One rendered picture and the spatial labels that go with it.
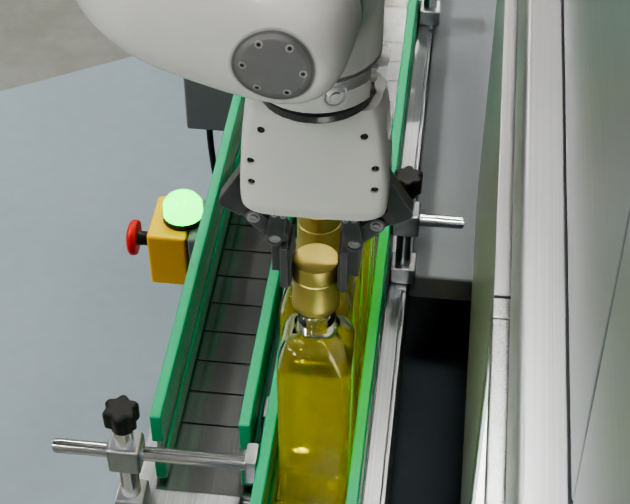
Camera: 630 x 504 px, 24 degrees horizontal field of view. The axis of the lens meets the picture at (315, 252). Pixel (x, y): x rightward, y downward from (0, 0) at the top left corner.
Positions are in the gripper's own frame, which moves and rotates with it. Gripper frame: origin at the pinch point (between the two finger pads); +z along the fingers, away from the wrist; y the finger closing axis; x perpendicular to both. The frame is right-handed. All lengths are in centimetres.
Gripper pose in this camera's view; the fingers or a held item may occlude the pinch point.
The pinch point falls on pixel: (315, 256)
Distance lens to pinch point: 104.3
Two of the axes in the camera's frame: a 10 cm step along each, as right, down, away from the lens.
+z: 0.0, 7.3, 6.8
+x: -1.1, 6.8, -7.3
